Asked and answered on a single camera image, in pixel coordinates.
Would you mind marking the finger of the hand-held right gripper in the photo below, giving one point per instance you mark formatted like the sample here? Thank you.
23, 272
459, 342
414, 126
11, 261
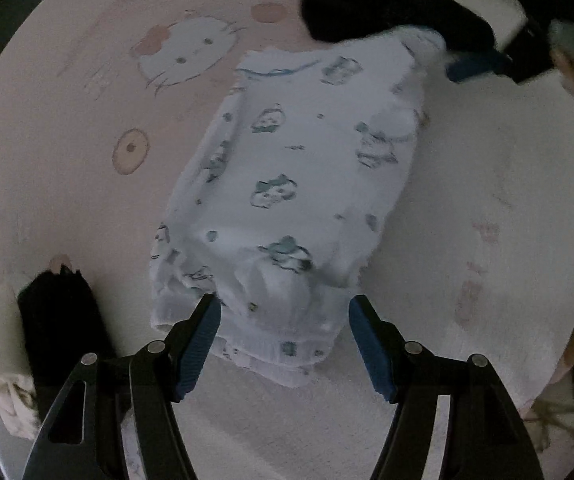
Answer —
482, 67

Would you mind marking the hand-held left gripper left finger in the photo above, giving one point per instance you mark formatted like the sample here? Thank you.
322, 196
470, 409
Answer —
199, 345

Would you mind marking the white printed blue-piped pajama garment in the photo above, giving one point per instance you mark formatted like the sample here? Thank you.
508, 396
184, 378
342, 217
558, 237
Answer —
292, 200

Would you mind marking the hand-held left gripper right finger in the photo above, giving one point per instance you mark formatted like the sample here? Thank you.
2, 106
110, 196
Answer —
372, 350

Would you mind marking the folded black garment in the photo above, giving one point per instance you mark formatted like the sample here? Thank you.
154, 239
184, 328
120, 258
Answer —
62, 330

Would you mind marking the folded cream garment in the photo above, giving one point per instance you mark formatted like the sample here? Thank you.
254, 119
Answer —
9, 350

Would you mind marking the pink cat-print blanket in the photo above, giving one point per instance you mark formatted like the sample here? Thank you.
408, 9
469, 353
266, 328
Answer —
467, 185

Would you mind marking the black metal frame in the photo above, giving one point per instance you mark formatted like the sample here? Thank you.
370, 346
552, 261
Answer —
567, 400

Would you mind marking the black garment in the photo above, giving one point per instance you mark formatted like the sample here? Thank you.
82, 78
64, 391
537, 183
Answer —
367, 5
62, 330

